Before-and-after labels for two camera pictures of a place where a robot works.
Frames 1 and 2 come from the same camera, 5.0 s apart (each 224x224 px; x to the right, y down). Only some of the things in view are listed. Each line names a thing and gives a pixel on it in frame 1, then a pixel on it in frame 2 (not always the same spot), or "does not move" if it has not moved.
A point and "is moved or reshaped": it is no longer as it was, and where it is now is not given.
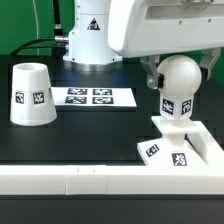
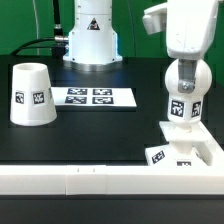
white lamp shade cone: (32, 100) does not move
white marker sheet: (93, 97) does not move
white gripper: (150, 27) -> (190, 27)
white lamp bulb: (182, 78) is moved or reshaped
